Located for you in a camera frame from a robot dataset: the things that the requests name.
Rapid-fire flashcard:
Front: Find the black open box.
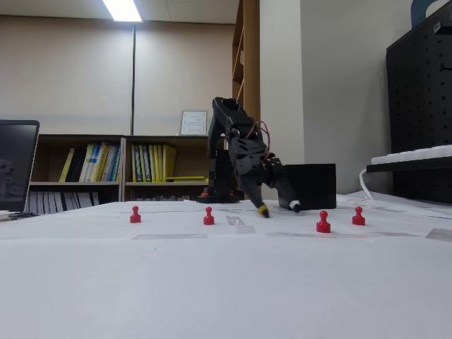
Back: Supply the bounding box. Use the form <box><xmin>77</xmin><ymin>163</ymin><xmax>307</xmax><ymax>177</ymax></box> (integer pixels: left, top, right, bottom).
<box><xmin>275</xmin><ymin>162</ymin><xmax>338</xmax><ymax>211</ymax></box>

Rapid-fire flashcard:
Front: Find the framed white certificate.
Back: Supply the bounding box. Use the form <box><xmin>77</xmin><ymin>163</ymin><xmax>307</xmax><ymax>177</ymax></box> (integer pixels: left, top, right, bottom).
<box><xmin>179</xmin><ymin>109</ymin><xmax>208</xmax><ymax>136</ymax></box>

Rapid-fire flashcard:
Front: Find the flat yellow folder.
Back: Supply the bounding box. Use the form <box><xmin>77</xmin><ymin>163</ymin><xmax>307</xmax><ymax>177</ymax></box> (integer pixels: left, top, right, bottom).
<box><xmin>165</xmin><ymin>175</ymin><xmax>210</xmax><ymax>183</ymax></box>

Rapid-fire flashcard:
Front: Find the yellow binder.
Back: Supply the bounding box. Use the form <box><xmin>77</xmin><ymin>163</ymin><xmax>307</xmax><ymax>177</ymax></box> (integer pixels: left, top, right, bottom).
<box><xmin>162</xmin><ymin>144</ymin><xmax>178</xmax><ymax>184</ymax></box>
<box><xmin>151</xmin><ymin>143</ymin><xmax>164</xmax><ymax>184</ymax></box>

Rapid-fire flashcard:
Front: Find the white paper table cover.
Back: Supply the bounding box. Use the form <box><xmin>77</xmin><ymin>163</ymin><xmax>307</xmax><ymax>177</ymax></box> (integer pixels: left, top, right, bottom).
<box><xmin>0</xmin><ymin>192</ymin><xmax>452</xmax><ymax>339</ymax></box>

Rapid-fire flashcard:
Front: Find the tall wooden bookshelf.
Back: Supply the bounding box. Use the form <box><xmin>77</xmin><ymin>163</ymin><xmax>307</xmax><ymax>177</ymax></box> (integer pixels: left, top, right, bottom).
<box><xmin>231</xmin><ymin>0</ymin><xmax>261</xmax><ymax>201</ymax></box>

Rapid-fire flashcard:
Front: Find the green white binder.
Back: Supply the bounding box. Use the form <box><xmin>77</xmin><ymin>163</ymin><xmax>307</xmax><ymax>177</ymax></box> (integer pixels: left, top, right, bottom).
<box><xmin>131</xmin><ymin>144</ymin><xmax>142</xmax><ymax>184</ymax></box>
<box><xmin>139</xmin><ymin>143</ymin><xmax>153</xmax><ymax>184</ymax></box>

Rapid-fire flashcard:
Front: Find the low wooden bookshelf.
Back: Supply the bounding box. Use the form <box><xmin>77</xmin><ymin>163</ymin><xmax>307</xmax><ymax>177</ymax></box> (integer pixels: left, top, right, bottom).
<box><xmin>30</xmin><ymin>133</ymin><xmax>127</xmax><ymax>215</ymax></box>
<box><xmin>121</xmin><ymin>133</ymin><xmax>227</xmax><ymax>203</ymax></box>

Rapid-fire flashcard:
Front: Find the blue green book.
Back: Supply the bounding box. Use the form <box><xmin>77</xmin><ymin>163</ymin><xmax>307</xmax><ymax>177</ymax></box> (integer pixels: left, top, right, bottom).
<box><xmin>104</xmin><ymin>144</ymin><xmax>121</xmax><ymax>183</ymax></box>

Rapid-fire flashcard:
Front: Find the white power strip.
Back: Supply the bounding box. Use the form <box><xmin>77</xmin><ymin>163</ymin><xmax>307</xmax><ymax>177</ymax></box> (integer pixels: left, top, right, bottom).
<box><xmin>370</xmin><ymin>143</ymin><xmax>452</xmax><ymax>166</ymax></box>

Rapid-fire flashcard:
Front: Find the white yellow book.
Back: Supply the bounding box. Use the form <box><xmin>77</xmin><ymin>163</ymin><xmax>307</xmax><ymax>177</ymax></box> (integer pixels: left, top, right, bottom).
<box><xmin>78</xmin><ymin>143</ymin><xmax>96</xmax><ymax>183</ymax></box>
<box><xmin>90</xmin><ymin>141</ymin><xmax>109</xmax><ymax>183</ymax></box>

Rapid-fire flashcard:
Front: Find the black pegboard panel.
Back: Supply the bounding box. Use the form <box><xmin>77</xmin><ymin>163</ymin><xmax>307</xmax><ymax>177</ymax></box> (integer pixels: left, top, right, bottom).
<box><xmin>385</xmin><ymin>3</ymin><xmax>452</xmax><ymax>206</ymax></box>

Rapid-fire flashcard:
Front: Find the yellow thin book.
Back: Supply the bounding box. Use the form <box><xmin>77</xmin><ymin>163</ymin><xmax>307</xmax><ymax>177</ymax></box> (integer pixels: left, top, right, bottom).
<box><xmin>58</xmin><ymin>147</ymin><xmax>76</xmax><ymax>184</ymax></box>

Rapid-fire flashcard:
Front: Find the rectangular ceiling light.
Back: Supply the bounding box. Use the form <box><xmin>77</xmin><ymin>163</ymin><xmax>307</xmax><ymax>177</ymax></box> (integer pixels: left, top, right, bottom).
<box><xmin>101</xmin><ymin>0</ymin><xmax>145</xmax><ymax>24</ymax></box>

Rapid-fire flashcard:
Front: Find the dark blue rounded object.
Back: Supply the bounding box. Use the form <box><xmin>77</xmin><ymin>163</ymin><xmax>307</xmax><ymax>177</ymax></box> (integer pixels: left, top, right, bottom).
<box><xmin>410</xmin><ymin>0</ymin><xmax>441</xmax><ymax>30</ymax></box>

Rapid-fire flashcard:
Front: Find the black laptop screen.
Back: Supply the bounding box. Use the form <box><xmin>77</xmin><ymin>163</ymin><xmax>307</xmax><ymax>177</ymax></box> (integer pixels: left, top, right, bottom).
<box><xmin>0</xmin><ymin>119</ymin><xmax>41</xmax><ymax>215</ymax></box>

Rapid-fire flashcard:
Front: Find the red white servo cable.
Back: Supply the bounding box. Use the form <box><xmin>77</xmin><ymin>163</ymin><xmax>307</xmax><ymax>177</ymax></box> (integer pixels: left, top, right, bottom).
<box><xmin>246</xmin><ymin>121</ymin><xmax>275</xmax><ymax>156</ymax></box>

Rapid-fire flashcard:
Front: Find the white power cable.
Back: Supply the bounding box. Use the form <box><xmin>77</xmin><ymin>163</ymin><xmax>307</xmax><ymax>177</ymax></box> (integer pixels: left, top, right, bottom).
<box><xmin>359</xmin><ymin>168</ymin><xmax>376</xmax><ymax>201</ymax></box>

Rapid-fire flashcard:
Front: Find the black shelf rail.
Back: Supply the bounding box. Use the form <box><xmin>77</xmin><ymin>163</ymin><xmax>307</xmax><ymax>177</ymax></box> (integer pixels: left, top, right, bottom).
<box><xmin>365</xmin><ymin>157</ymin><xmax>452</xmax><ymax>174</ymax></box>

